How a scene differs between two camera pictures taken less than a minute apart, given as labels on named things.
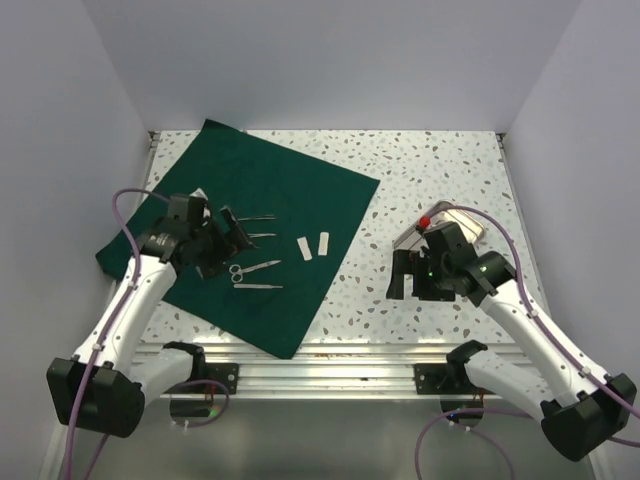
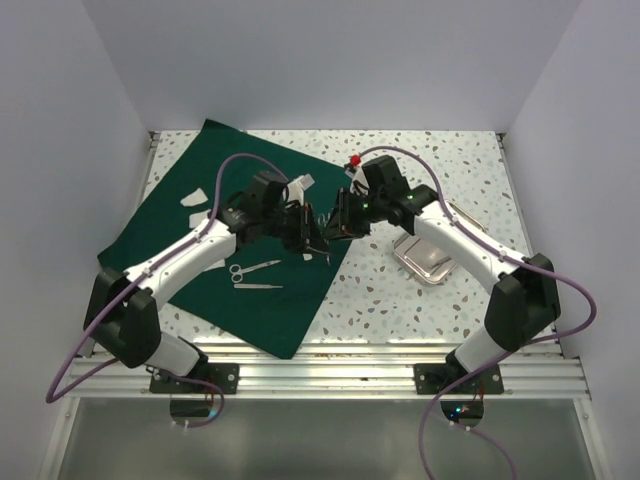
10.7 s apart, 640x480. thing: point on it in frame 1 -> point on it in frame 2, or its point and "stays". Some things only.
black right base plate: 444,379 stays
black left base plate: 219,379 stays
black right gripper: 404,263 -> 342,221
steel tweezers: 256,286 stays
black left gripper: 230,243 -> 308,231
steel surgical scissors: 237,271 stays
